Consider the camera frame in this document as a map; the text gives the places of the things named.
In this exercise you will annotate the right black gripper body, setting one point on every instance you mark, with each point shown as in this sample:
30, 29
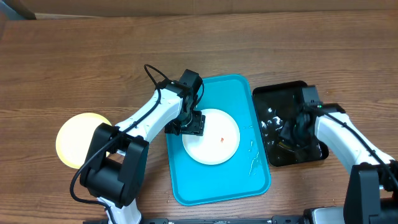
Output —
301, 138

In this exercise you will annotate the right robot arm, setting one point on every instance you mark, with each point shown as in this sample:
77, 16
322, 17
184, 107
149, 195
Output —
371, 196

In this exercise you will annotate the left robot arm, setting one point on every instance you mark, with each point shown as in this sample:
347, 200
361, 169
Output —
114, 168

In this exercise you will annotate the teal plastic tray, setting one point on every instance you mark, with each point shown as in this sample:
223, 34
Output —
246, 173

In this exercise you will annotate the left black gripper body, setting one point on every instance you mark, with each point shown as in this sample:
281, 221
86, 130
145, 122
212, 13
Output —
191, 124

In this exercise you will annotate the green yellow sponge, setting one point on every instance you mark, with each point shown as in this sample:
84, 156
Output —
286, 146

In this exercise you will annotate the black rectangular tray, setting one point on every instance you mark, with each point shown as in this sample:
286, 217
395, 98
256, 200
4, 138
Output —
273, 106

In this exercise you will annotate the white plate with stain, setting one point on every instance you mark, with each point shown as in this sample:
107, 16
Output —
219, 142

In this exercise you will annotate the yellow plate with stain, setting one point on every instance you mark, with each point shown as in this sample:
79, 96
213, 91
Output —
74, 137

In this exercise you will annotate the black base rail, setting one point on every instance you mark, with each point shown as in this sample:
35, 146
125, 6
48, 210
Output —
217, 220

